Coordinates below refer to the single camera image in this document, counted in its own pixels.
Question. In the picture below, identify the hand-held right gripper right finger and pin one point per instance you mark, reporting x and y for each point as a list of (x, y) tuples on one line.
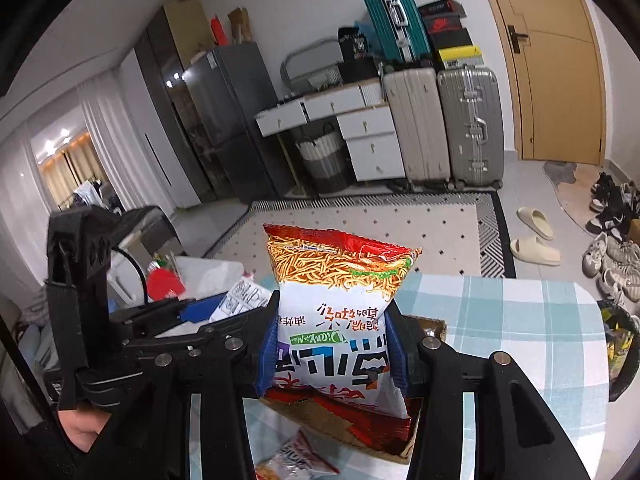
[(397, 360)]

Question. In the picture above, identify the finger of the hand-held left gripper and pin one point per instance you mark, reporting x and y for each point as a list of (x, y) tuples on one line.
[(200, 308), (220, 332)]

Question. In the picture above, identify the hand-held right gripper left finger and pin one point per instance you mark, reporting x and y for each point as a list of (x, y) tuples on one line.
[(267, 355)]

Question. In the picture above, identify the orange noodle snack packet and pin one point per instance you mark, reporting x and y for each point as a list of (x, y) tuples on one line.
[(340, 310)]

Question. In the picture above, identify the brown cardboard box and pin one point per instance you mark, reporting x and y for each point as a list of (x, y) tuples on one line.
[(320, 417)]

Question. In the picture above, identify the person's left hand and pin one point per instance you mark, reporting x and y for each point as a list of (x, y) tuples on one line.
[(77, 427)]

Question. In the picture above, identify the translucent storage box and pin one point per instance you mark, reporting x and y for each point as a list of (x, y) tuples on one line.
[(205, 280)]

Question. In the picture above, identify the red plastic bag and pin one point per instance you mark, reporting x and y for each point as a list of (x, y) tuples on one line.
[(165, 282)]

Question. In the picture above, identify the black stool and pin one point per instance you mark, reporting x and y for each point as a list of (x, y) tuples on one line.
[(150, 225)]

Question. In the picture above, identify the red white small packet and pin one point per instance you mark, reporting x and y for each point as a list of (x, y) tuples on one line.
[(295, 460)]

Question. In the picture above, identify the checked tablecloth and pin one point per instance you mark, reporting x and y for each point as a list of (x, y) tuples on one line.
[(500, 320)]

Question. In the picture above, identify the white curtain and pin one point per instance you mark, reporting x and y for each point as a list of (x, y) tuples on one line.
[(115, 150)]

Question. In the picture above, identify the patterned rug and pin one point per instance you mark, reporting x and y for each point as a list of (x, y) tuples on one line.
[(375, 225)]

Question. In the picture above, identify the beige slipper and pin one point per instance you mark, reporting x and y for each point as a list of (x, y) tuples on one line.
[(535, 221), (535, 252)]

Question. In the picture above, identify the dark tall cabinet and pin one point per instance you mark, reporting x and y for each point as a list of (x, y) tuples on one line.
[(160, 110)]

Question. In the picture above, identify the striped laundry basket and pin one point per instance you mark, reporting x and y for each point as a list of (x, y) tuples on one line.
[(322, 160)]

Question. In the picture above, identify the grey fridge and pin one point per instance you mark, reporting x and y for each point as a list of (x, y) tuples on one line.
[(230, 110)]

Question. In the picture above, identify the white drawer cabinet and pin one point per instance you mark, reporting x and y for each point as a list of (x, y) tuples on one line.
[(370, 145)]

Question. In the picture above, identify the green and yellow bag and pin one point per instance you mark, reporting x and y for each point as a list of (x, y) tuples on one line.
[(620, 345)]

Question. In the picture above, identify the beige suitcase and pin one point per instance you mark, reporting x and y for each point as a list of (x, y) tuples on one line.
[(415, 125)]

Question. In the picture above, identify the row of shoes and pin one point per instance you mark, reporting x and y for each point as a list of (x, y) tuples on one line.
[(610, 250)]

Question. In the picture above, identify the grey door mat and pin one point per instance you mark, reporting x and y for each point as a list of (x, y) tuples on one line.
[(570, 180)]

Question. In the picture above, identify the silver suitcase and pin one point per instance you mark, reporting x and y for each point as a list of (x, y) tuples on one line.
[(470, 120)]

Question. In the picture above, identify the arched mirror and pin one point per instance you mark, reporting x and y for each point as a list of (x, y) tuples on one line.
[(310, 65)]

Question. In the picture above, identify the black bag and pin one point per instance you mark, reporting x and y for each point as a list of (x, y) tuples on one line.
[(357, 55)]

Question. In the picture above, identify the yellow shoe box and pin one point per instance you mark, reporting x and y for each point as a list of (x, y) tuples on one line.
[(457, 54)]

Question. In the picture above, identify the red shoe box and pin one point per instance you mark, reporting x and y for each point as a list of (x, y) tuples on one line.
[(445, 25)]

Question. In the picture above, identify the wooden door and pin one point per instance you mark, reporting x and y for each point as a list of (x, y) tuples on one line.
[(560, 60)]

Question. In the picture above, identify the teal suitcase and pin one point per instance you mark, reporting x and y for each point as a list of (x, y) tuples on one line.
[(390, 15)]

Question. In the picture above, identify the black shoe box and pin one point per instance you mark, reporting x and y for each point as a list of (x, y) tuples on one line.
[(442, 7)]

